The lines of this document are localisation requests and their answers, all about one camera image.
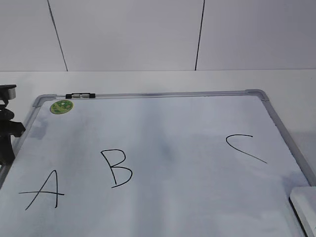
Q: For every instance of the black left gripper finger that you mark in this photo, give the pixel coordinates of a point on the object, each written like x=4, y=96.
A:
x=6, y=151

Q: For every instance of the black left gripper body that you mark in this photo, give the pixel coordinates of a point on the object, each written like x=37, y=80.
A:
x=9, y=127

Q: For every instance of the white board eraser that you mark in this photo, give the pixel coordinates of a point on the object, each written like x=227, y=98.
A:
x=303, y=201

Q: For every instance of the round green magnet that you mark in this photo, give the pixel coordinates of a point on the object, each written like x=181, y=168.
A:
x=61, y=107

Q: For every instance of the black silver board clip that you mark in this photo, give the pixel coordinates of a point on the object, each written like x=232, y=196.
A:
x=80, y=95

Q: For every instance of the white framed whiteboard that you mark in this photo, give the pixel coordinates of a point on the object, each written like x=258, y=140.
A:
x=206, y=164

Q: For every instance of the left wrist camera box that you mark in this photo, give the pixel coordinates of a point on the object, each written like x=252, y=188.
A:
x=7, y=92

